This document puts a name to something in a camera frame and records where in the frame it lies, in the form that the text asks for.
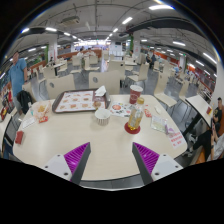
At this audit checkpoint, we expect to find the person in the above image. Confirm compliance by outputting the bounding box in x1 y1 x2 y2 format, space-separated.
186 121 224 162
8 50 29 101
212 97 224 134

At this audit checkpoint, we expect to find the black bag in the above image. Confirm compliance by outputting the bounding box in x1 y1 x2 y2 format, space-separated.
16 89 34 114

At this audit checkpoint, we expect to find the group of beige chairs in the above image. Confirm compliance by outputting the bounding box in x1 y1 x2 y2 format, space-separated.
29 53 214 111

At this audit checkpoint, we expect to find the dark plastic food tray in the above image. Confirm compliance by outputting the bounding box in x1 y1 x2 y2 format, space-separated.
51 88 112 114

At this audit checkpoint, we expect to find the crumpled white napkin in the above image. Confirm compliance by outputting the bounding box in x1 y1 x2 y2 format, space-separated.
94 85 108 98

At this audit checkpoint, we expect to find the ceiling air conditioner unit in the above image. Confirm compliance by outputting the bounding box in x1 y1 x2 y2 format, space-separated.
59 15 81 28

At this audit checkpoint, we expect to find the group of ceiling lights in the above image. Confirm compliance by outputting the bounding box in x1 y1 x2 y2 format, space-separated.
1 3 219 66

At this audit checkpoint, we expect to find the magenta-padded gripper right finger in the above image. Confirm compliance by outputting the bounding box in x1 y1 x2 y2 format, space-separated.
131 142 184 186

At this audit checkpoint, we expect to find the clear bottle with yellow drink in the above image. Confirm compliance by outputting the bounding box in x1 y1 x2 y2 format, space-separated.
127 97 146 132

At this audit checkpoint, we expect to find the flat red wallet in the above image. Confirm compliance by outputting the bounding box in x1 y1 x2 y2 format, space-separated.
14 130 25 145

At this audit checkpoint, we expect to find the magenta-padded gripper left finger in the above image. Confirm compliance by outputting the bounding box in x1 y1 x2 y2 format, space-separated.
42 142 92 186

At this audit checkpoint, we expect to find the beige dining table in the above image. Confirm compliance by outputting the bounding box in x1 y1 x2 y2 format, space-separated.
184 94 214 138

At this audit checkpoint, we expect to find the red paper drink cup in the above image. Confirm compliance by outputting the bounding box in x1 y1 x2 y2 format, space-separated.
128 84 144 105

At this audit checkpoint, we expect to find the white printed paper card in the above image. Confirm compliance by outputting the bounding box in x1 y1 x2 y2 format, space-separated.
21 116 37 130

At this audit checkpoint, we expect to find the clear plastic bag with paper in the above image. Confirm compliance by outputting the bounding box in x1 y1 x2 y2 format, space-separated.
150 114 169 134

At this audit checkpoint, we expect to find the beige chair with round hole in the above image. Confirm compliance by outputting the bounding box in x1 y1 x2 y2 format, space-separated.
45 73 76 100
88 69 121 96

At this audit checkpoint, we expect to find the white sauce packet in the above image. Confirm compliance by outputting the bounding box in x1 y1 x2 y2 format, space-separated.
153 104 163 115

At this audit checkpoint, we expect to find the pink printed table sticker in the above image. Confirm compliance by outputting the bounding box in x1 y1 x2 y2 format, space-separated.
167 130 187 150

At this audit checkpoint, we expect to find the white brown patterned paper cup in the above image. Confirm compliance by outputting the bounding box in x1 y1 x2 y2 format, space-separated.
94 107 112 127

